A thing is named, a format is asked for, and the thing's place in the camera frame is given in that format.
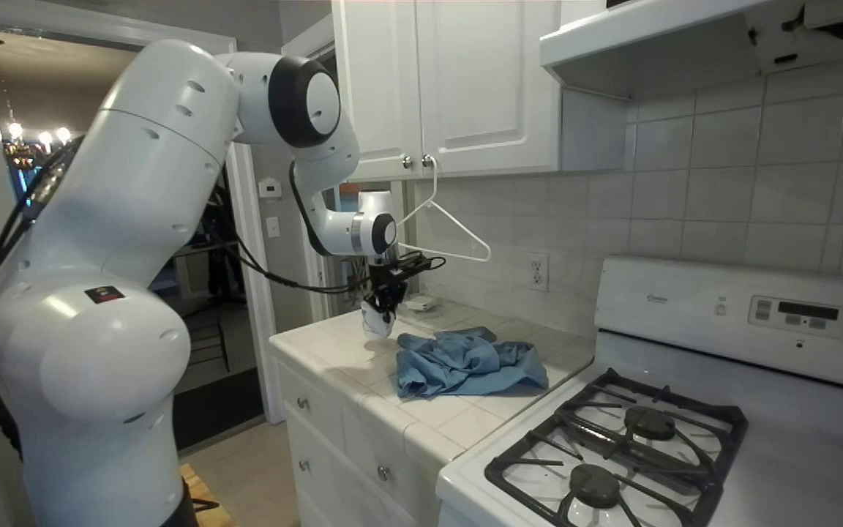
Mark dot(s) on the hanging chandelier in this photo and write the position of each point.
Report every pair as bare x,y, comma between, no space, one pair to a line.
20,128

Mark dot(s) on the blue cloth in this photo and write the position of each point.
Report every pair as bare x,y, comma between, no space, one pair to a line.
466,363

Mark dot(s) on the black stove grate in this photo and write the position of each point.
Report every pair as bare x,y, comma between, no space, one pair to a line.
626,448

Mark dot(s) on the white base cabinet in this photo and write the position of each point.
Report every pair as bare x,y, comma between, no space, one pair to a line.
344,448

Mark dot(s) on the white range hood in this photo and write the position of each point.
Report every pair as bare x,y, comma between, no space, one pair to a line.
655,46

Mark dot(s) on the white power adapter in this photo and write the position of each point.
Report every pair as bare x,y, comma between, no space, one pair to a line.
420,303

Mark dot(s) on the white wall outlet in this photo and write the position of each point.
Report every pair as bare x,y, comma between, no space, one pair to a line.
538,271

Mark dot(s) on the white wall thermostat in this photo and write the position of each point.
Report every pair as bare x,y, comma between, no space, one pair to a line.
270,188

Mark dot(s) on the silver cabinet knob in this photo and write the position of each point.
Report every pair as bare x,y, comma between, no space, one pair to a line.
408,161
424,158

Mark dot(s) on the white light switch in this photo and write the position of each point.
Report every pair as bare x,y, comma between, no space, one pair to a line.
272,226

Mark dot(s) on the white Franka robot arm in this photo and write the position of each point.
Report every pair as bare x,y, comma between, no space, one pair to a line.
128,245

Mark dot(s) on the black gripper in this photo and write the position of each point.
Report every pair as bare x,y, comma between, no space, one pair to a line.
386,278

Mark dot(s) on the white gas stove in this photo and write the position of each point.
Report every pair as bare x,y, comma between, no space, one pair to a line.
781,390

